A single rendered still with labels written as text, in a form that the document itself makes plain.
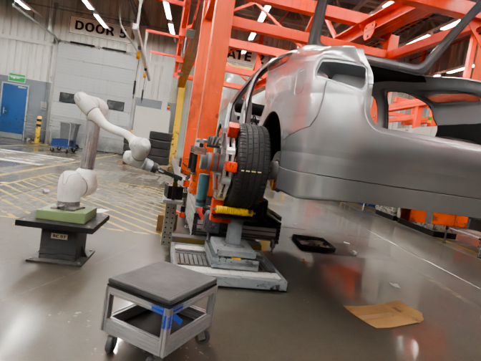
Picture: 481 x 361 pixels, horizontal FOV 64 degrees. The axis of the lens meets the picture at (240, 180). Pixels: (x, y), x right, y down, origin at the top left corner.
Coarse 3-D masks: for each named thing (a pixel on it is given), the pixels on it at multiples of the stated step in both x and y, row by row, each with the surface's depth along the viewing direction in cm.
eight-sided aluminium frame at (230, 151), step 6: (222, 132) 302; (228, 138) 277; (234, 138) 279; (228, 144) 274; (234, 144) 275; (216, 150) 319; (228, 150) 270; (234, 150) 271; (234, 156) 271; (216, 174) 320; (228, 174) 274; (222, 180) 272; (228, 180) 272; (222, 186) 276; (228, 186) 277; (216, 192) 300; (216, 198) 288; (222, 198) 288
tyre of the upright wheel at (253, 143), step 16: (240, 128) 280; (256, 128) 287; (240, 144) 270; (256, 144) 273; (240, 160) 267; (256, 160) 269; (240, 176) 268; (256, 176) 270; (240, 192) 274; (256, 192) 275
